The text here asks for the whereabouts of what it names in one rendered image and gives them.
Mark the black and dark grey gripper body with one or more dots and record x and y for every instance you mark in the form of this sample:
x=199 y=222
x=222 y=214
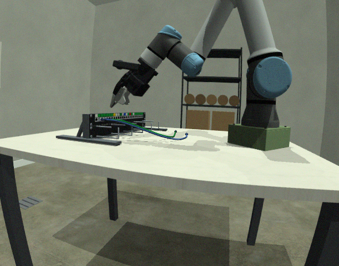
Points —
x=136 y=82

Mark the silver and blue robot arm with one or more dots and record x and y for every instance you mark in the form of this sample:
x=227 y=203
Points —
x=268 y=75

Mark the dark grey port rack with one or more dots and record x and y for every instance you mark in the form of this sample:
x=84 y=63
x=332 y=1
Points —
x=93 y=133

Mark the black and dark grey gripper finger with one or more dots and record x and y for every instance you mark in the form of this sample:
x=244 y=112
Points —
x=118 y=93
x=126 y=98

